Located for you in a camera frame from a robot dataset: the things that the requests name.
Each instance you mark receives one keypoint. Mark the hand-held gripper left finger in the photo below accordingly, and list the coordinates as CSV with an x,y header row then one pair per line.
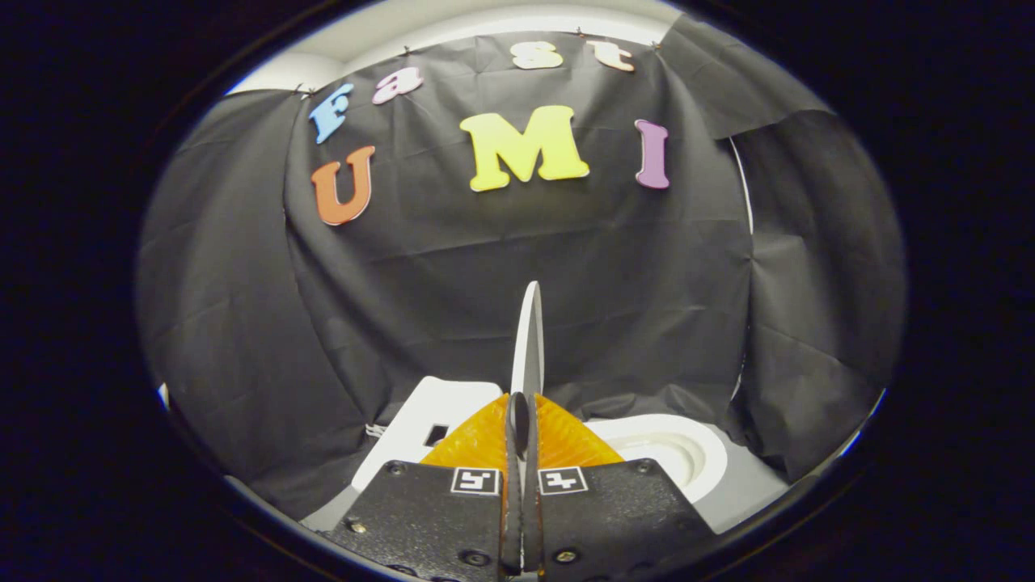
x,y
428,517

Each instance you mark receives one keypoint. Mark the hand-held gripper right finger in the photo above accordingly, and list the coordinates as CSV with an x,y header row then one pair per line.
x,y
606,517

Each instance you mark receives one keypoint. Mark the black backdrop cloth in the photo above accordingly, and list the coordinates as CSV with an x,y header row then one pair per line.
x,y
453,275

